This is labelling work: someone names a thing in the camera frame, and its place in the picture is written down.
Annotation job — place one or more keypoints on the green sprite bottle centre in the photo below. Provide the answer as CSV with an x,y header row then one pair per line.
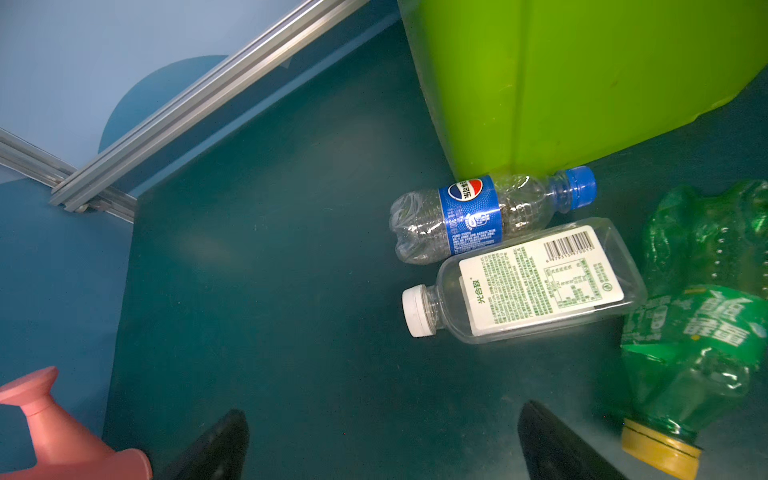
x,y
691,349

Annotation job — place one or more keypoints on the left aluminium post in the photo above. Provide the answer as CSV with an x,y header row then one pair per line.
x,y
39,165

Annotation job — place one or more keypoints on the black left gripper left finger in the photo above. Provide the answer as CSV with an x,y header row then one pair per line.
x,y
219,453

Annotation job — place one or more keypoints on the aluminium frame rail back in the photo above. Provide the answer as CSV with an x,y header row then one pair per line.
x,y
226,80

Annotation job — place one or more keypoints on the green bin black liner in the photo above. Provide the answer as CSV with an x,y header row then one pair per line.
x,y
541,86

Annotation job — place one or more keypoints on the white label tea bottle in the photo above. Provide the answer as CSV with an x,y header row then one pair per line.
x,y
565,276

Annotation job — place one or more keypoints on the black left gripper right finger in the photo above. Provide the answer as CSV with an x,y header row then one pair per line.
x,y
554,451

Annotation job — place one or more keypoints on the clear bottle blue cap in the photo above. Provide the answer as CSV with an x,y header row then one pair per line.
x,y
433,225

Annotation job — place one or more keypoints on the pink plastic watering can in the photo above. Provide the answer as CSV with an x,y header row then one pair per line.
x,y
63,447

